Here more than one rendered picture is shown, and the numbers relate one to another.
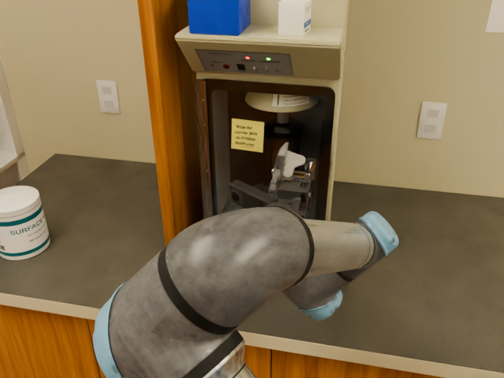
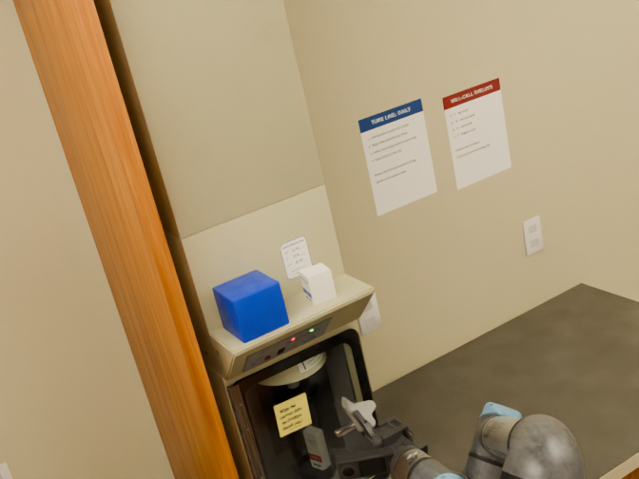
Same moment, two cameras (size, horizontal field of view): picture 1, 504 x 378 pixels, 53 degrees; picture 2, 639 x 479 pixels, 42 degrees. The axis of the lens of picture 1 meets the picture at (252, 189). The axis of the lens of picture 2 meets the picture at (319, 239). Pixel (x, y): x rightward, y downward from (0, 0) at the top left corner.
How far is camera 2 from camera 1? 0.96 m
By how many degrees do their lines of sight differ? 36
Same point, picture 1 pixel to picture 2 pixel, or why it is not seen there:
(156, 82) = (214, 410)
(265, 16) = not seen: hidden behind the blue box
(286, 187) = (385, 433)
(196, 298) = not seen: outside the picture
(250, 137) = (296, 415)
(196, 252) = (550, 461)
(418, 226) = (427, 414)
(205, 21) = (257, 325)
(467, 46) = (369, 234)
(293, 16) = (323, 284)
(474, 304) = not seen: hidden behind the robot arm
